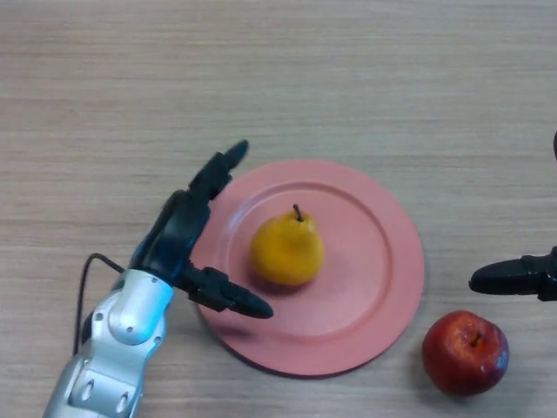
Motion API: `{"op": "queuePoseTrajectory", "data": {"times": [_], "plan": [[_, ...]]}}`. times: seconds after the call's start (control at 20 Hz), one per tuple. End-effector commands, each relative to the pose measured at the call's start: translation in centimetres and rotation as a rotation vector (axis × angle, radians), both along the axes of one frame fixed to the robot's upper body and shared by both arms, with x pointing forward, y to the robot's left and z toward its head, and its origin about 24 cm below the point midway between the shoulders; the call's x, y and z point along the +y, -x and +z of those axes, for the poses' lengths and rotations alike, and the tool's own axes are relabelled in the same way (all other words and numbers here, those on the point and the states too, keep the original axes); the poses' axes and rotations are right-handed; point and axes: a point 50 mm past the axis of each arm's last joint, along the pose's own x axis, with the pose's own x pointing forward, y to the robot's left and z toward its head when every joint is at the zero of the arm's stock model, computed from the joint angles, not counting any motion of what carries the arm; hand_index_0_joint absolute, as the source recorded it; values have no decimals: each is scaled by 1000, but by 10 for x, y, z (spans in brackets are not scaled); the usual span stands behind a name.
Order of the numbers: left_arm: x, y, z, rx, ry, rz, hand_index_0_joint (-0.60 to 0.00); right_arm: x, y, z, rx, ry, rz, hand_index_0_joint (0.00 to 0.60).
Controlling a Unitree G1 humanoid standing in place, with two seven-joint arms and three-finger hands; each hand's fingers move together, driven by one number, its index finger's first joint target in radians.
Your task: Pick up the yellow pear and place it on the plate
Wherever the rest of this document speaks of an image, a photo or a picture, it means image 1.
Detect red apple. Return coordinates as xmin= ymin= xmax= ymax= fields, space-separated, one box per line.
xmin=421 ymin=309 xmax=510 ymax=396

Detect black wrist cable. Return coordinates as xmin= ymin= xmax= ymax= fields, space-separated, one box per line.
xmin=71 ymin=253 xmax=128 ymax=354

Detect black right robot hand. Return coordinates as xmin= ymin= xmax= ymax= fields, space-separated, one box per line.
xmin=468 ymin=130 xmax=557 ymax=302

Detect yellow pear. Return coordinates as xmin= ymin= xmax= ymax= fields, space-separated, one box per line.
xmin=249 ymin=203 xmax=326 ymax=288

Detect pink round plate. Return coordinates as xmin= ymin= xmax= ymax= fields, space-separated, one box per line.
xmin=191 ymin=158 xmax=426 ymax=378

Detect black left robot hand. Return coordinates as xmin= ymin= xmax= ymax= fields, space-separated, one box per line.
xmin=129 ymin=138 xmax=274 ymax=320

